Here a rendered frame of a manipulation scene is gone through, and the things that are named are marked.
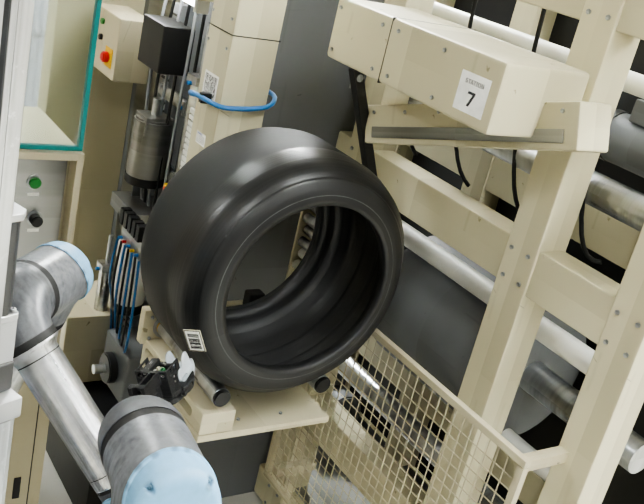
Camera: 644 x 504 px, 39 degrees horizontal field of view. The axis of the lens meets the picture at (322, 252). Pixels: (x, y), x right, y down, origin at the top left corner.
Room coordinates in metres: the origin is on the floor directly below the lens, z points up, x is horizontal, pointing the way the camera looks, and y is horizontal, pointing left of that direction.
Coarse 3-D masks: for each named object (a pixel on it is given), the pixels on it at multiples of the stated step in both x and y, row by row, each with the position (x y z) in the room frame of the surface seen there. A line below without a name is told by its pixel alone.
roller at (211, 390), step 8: (160, 328) 2.02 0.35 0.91; (168, 336) 1.99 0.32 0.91; (168, 344) 1.98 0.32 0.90; (176, 344) 1.95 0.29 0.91; (176, 352) 1.94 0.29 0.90; (200, 376) 1.84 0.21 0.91; (200, 384) 1.82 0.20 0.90; (208, 384) 1.80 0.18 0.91; (216, 384) 1.80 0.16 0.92; (208, 392) 1.79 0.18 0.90; (216, 392) 1.78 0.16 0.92; (224, 392) 1.78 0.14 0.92; (216, 400) 1.77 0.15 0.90; (224, 400) 1.78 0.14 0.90
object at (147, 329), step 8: (232, 304) 2.17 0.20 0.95; (240, 304) 2.19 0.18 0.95; (144, 312) 2.02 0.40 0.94; (152, 312) 2.03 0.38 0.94; (144, 320) 2.02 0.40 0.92; (152, 320) 2.03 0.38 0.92; (144, 328) 2.02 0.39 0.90; (152, 328) 2.04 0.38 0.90; (144, 336) 2.02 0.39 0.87; (152, 336) 2.04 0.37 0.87; (160, 336) 2.05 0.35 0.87
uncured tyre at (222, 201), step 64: (256, 128) 2.01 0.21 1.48; (192, 192) 1.81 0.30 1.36; (256, 192) 1.76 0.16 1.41; (320, 192) 1.82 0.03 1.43; (384, 192) 1.96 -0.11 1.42; (192, 256) 1.70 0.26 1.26; (320, 256) 2.20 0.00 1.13; (384, 256) 1.95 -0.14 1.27; (192, 320) 1.69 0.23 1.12; (256, 320) 2.10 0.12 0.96; (320, 320) 2.11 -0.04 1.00; (256, 384) 1.79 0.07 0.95
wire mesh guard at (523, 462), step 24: (384, 336) 2.10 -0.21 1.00; (408, 360) 2.00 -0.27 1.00; (408, 384) 1.99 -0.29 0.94; (432, 384) 1.92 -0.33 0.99; (408, 408) 1.97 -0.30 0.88; (456, 408) 1.84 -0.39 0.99; (288, 432) 2.33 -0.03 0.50; (312, 432) 2.24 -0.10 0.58; (288, 456) 2.30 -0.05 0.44; (336, 456) 2.14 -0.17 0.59; (360, 456) 2.07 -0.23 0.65; (384, 456) 1.99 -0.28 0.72; (456, 456) 1.82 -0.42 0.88; (288, 480) 2.28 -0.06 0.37
